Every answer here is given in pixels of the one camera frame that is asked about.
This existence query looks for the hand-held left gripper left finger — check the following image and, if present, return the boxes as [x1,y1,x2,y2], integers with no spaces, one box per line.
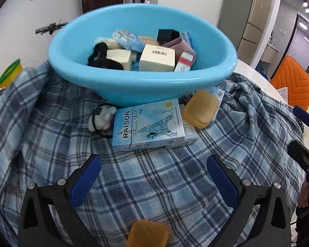
[18,154,103,247]

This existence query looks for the white paper sheet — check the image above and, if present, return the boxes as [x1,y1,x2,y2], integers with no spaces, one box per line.
[277,87,289,103]

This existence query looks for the black hair tie with plush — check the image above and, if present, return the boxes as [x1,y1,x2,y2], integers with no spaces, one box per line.
[89,102,117,137]

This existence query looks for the tan box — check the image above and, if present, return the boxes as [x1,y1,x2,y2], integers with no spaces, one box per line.
[138,35,160,47]

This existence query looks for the blue plastic basin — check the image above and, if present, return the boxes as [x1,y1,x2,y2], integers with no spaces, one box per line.
[48,3,238,108]

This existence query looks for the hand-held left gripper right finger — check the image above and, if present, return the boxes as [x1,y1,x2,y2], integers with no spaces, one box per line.
[206,154,293,247]

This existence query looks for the yellow green bucket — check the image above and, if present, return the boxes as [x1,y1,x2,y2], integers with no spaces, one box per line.
[0,59,23,88]

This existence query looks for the orange chair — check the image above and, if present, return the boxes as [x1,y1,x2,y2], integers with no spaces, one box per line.
[270,56,309,111]

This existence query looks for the light blue cigarette pack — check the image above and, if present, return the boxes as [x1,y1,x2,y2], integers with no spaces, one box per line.
[111,98,186,152]

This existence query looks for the red and white box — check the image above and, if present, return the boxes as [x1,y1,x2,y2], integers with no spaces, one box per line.
[173,51,193,72]

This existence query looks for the silver grey cigarette pack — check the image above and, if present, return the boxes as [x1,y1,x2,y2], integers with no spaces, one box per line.
[165,104,199,150]

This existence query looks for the light blue wet wipes pack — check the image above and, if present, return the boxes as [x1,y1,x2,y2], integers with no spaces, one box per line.
[205,86,226,129]

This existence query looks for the small cream box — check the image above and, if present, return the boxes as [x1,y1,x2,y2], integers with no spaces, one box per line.
[106,49,132,70]

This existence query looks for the black hair scrunchie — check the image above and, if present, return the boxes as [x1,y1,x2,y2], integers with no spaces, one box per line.
[87,42,124,70]

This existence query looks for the light blue tissue pack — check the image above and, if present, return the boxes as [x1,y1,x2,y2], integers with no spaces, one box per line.
[111,29,146,52]

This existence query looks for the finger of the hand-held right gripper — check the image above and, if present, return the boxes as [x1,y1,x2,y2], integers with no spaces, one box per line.
[288,140,309,175]
[293,106,309,134]

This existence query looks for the black box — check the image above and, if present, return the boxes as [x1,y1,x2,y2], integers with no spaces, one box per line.
[157,29,180,47]

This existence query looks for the amber soap bar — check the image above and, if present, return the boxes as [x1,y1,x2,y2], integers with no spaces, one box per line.
[183,90,220,129]
[125,219,170,247]

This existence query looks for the cream box with barcode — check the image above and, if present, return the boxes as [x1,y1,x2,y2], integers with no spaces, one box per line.
[138,44,176,72]

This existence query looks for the mauve pink pouch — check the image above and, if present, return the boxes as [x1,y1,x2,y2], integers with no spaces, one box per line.
[167,37,197,62]

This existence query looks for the blue plaid blanket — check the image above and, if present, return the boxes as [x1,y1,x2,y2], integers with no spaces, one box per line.
[0,60,307,247]

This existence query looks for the grey blue box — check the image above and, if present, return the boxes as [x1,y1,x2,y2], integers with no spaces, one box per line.
[180,30,194,48]

